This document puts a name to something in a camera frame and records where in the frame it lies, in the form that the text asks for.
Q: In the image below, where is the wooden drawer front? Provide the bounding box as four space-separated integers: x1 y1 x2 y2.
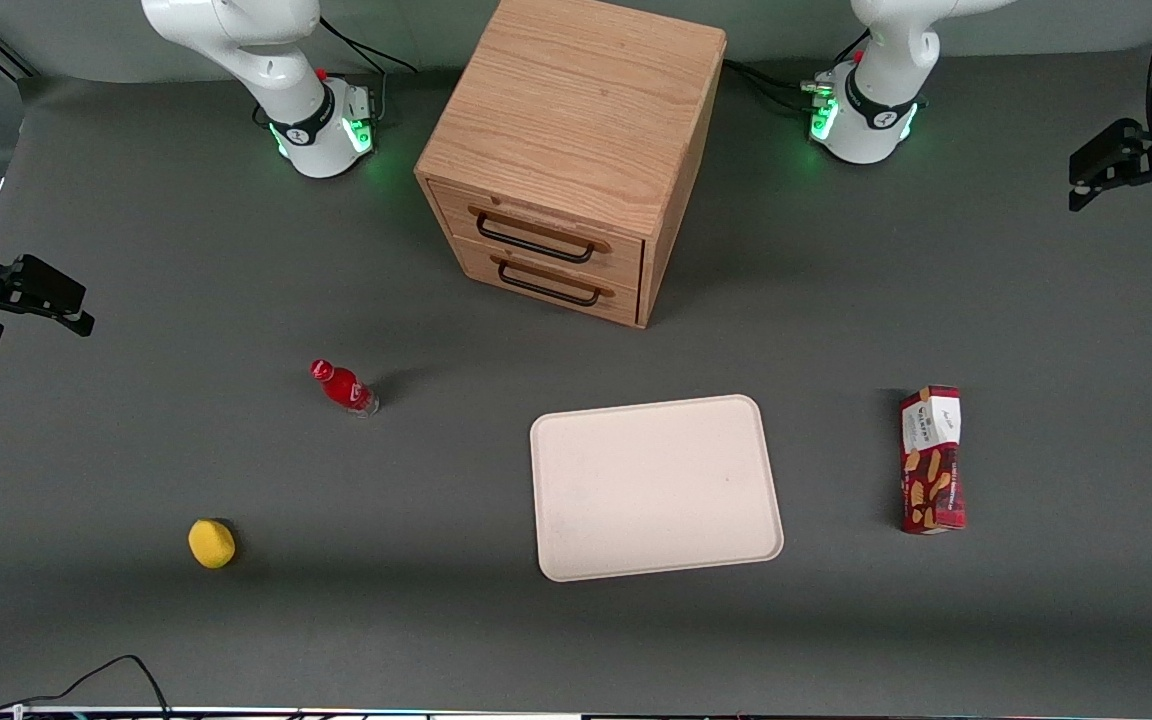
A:
427 180 646 293
450 236 641 327

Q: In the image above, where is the black metal drawer handle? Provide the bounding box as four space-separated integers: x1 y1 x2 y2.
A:
468 205 611 265
491 255 616 308

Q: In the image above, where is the silver table edge rail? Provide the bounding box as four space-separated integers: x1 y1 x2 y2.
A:
0 707 1152 720

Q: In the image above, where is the cream rectangular tray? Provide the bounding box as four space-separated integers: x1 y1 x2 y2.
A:
529 394 786 583

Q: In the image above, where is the red cookie box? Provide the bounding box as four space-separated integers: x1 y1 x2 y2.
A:
899 385 968 536

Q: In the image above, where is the red plastic drink bottle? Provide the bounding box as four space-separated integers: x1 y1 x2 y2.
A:
309 358 380 418

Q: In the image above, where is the black left arm base cable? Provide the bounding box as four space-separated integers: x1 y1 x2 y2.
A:
724 58 821 115

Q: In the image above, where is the oak wooden drawer cabinet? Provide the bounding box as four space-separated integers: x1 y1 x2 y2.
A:
414 0 729 330

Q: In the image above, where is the yellow lemon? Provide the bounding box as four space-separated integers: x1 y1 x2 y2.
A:
187 518 237 570

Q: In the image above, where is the black looping table-edge cable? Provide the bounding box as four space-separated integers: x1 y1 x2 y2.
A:
0 654 173 720

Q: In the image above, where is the black arm base cable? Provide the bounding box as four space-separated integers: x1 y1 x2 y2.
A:
724 58 821 115
318 16 421 75

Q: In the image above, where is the black right arm base cable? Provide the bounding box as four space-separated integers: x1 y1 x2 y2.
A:
318 16 421 75

